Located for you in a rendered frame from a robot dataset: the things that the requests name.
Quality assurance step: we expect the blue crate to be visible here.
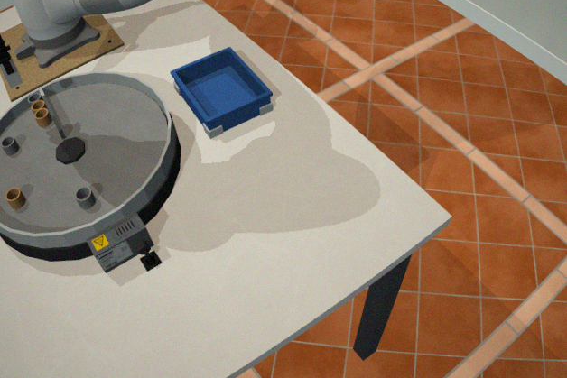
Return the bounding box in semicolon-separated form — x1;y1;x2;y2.
170;47;274;139

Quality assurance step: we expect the bronze bushing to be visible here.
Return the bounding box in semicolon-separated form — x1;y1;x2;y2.
31;100;48;114
5;188;26;209
34;108;52;127

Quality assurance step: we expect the grey metal ring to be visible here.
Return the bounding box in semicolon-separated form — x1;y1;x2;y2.
1;135;19;156
75;186;96;209
28;93;43;106

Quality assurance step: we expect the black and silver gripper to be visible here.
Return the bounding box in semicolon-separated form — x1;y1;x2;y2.
0;35;23;88

